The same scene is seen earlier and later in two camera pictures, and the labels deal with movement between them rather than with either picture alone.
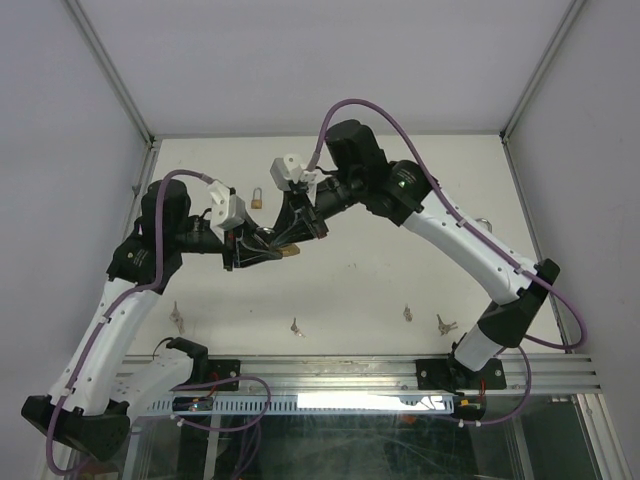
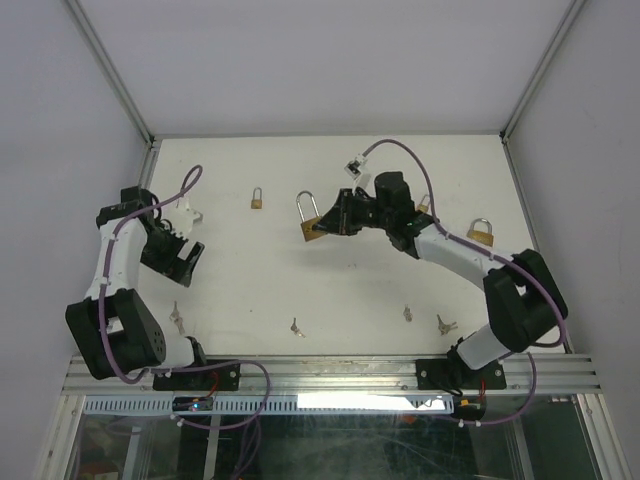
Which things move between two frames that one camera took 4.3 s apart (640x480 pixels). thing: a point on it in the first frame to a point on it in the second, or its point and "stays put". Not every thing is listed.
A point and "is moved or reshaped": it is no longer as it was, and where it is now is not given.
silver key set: [176, 317] stays put
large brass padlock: [290, 249] is moved or reshaped
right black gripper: [294, 221] to [338, 219]
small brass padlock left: [257, 201] stays put
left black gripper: [244, 245] to [174, 266]
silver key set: [444, 328] stays put
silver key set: [407, 313] stays put
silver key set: [296, 330] stays put
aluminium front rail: [395, 376] stays put
